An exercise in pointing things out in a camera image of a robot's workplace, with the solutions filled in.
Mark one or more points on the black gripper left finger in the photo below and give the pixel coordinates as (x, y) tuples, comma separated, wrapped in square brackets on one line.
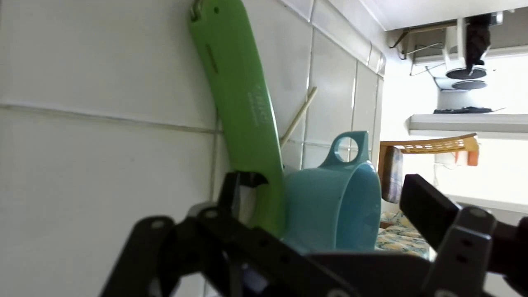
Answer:
[(230, 196)]

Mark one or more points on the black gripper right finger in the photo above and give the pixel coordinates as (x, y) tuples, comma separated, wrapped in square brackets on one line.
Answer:
[(428, 211)]

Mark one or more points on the green long utility lighter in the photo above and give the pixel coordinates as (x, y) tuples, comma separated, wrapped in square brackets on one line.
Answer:
[(225, 42)]

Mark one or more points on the wooden chair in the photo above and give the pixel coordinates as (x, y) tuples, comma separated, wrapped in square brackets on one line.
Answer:
[(400, 158)]

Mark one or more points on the wooden stick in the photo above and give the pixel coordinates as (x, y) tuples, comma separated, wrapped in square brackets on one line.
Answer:
[(299, 115)]

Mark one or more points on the white stove with pots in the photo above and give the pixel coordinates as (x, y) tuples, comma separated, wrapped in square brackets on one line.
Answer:
[(483, 82)]

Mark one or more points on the blue two-handled cup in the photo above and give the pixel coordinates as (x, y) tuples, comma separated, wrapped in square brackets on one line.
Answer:
[(336, 207)]

